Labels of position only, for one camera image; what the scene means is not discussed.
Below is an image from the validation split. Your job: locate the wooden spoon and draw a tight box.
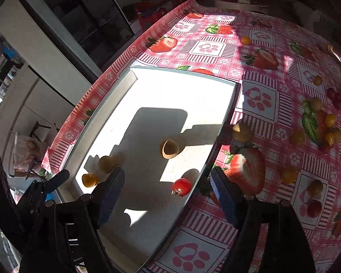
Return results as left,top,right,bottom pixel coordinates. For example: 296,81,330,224
327,43,341,76

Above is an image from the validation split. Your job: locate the small potato on tablecloth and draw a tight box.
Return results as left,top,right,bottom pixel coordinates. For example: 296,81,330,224
232,122,253,143

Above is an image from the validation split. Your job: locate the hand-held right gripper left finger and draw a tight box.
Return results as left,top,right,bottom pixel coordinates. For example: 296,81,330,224
18,167,126,273

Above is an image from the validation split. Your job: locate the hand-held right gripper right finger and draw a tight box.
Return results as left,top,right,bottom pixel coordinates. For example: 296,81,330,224
210,166,316,273

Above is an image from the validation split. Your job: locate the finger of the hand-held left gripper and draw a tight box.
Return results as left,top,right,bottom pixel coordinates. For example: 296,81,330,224
17,169,70,205

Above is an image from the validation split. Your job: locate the pink strawberry print tablecloth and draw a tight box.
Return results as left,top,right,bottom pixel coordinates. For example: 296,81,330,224
41,0,341,273

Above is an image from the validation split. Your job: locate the round white table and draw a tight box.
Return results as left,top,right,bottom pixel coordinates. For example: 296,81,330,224
214,0,269,15

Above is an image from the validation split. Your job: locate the red plastic stool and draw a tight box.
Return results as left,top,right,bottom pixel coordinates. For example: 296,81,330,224
135,0,168,28

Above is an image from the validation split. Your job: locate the white shallow tray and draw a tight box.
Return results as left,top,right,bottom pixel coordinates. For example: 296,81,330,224
61,66,242,273

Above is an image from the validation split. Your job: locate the pink patterned cloth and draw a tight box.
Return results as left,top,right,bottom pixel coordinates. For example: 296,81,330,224
13,132,44,172

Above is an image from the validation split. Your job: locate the glass sliding door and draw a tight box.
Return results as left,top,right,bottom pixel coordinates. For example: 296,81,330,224
31,0,137,67

